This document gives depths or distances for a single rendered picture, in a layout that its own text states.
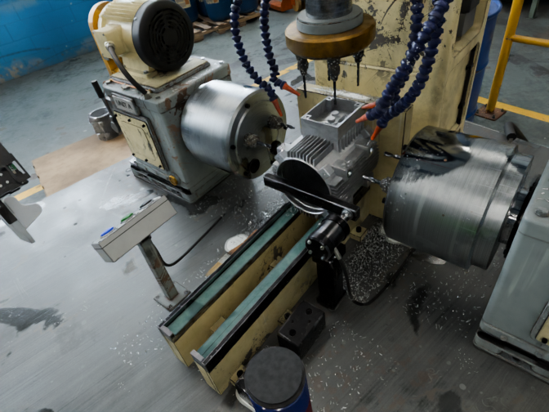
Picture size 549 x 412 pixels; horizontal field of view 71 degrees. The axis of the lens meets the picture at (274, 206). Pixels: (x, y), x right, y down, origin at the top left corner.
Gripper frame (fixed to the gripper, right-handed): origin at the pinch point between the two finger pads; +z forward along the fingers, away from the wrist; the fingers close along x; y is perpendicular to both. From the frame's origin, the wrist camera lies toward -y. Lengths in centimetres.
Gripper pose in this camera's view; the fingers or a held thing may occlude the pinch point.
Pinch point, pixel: (24, 239)
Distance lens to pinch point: 84.4
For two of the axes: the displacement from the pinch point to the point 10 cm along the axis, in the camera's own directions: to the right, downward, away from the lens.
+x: -5.9, 1.0, 8.0
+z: 5.2, 8.1, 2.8
